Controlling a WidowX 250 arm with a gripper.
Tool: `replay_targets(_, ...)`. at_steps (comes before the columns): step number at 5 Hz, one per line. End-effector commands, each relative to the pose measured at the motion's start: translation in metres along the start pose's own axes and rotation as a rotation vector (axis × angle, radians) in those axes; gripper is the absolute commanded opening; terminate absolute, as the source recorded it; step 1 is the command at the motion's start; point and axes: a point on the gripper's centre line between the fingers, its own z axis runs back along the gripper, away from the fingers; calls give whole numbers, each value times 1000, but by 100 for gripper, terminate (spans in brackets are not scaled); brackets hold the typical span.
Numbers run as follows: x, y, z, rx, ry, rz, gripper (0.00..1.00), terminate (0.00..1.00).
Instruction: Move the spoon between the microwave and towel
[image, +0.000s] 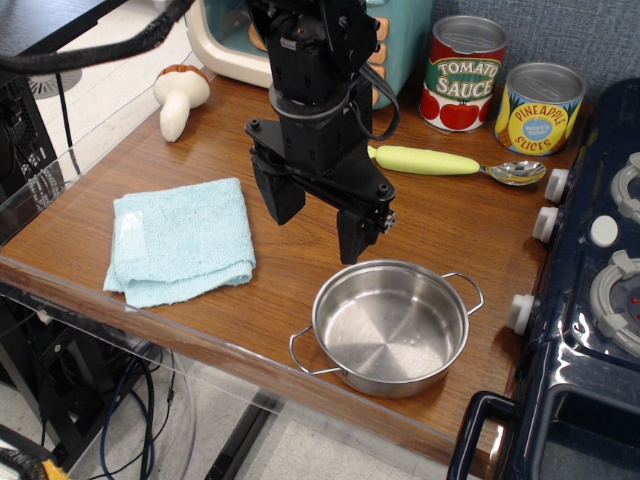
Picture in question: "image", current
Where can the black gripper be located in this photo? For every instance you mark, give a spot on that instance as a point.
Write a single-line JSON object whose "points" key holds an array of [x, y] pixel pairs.
{"points": [[324, 154]]}

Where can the spoon with green handle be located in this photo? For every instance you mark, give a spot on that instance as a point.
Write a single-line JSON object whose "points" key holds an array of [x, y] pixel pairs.
{"points": [[436, 163]]}

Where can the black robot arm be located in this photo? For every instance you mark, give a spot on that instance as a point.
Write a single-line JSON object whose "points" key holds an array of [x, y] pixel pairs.
{"points": [[322, 90]]}

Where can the light blue towel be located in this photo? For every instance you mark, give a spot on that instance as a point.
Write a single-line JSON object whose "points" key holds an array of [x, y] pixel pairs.
{"points": [[171, 246]]}

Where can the toy microwave teal and cream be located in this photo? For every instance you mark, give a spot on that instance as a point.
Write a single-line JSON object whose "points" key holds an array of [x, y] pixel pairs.
{"points": [[400, 45]]}

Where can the plush toy mushroom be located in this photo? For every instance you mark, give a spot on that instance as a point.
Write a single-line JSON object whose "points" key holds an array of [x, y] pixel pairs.
{"points": [[179, 89]]}

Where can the tomato sauce can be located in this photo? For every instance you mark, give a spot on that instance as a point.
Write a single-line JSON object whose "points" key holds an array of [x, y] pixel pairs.
{"points": [[466, 56]]}

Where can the white stove knob bottom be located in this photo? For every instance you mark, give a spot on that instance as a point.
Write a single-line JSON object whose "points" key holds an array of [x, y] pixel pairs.
{"points": [[519, 313]]}

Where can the white stove knob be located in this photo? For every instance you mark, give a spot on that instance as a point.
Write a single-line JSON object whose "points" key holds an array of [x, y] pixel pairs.
{"points": [[556, 185], [519, 313], [545, 224]]}

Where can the white stove knob middle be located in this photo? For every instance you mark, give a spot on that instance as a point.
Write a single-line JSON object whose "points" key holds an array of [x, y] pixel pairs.
{"points": [[545, 224]]}

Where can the white stove knob top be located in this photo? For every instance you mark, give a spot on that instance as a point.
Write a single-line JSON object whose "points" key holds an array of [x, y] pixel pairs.
{"points": [[556, 185]]}

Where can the pineapple slices can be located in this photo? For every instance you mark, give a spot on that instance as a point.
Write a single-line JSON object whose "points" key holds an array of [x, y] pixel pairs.
{"points": [[539, 107]]}

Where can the dark blue toy stove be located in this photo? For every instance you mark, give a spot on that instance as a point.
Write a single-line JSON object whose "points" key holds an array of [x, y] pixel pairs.
{"points": [[576, 411]]}

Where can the black desk top left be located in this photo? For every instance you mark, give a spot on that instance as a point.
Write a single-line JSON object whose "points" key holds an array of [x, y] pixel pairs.
{"points": [[44, 27]]}

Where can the steel pot with handles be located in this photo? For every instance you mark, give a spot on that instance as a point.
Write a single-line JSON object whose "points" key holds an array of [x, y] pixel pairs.
{"points": [[391, 328]]}

